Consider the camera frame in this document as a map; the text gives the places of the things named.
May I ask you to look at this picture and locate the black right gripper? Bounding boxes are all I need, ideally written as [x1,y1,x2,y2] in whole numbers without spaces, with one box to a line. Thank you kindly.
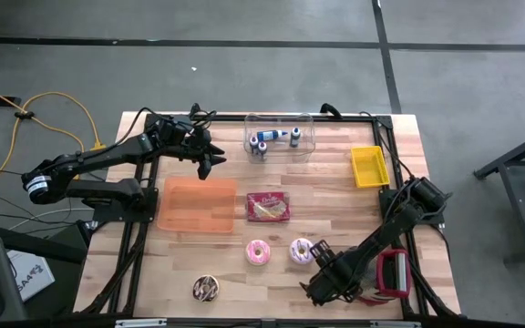
[310,240,355,292]

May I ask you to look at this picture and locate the red metal box grater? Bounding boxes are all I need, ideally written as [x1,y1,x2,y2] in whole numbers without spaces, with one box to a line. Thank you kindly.
[357,248,413,305]

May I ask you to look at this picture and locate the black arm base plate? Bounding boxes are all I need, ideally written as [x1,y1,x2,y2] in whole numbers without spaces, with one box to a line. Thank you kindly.
[378,187,447,228]
[92,186,160,224]

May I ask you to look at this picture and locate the pink frosted toy donut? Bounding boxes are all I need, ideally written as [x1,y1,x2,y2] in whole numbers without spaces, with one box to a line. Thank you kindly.
[244,239,273,267]

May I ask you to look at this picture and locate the yellow plastic basket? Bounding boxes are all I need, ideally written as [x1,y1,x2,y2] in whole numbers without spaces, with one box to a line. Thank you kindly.
[350,145,391,190]

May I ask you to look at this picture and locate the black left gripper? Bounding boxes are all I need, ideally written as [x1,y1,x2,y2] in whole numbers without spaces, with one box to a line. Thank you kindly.
[169,116,228,168]

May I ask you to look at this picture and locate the chocolate frosted toy donut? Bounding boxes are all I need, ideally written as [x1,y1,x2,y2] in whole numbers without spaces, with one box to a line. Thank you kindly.
[191,274,221,303]

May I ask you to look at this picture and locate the clear plastic bin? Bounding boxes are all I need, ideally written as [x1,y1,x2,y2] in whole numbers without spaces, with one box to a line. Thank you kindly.
[242,112,315,164]

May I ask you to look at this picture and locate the black table frame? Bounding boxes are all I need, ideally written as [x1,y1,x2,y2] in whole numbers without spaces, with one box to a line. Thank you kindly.
[74,111,462,320]

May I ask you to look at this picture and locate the lilac frosted toy donut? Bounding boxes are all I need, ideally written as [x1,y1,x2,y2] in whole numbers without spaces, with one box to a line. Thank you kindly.
[288,237,316,266]

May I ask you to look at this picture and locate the orange translucent plastic bin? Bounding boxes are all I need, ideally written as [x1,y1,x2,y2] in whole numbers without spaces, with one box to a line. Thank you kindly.
[156,176,239,234]

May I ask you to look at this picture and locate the yellow extension cable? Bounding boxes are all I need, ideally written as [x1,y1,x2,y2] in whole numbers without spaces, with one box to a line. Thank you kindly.
[0,77,108,154]
[0,113,86,209]

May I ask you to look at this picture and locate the silver table bracket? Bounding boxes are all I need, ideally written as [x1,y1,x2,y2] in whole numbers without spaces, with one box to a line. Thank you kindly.
[370,321,422,328]
[115,318,168,328]

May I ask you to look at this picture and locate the white booklet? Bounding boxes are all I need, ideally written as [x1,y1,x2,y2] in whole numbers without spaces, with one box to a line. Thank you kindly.
[6,249,57,302]

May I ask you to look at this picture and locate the black metal stand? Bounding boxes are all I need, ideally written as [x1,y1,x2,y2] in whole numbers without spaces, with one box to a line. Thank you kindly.
[473,123,525,266]

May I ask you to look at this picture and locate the red snack packet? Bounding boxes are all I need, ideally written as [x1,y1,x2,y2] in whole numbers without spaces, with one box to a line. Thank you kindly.
[245,190,292,223]

